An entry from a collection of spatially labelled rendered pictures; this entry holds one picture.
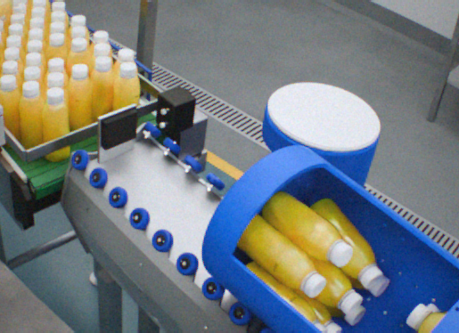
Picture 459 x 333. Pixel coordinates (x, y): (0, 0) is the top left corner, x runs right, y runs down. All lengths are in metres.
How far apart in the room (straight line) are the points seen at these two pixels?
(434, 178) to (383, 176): 0.29
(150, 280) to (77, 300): 1.10
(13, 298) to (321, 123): 0.86
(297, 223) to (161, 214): 0.39
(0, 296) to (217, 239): 0.37
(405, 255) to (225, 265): 0.33
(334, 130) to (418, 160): 1.90
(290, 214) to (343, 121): 0.51
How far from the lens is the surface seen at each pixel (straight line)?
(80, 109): 1.60
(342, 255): 1.07
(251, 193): 1.05
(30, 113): 1.53
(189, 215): 1.41
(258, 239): 1.10
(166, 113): 1.62
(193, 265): 1.24
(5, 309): 1.02
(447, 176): 3.39
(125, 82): 1.58
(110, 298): 1.71
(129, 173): 1.50
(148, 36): 1.94
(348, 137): 1.53
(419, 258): 1.17
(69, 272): 2.52
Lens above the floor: 1.88
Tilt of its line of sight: 39 degrees down
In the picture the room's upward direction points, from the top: 9 degrees clockwise
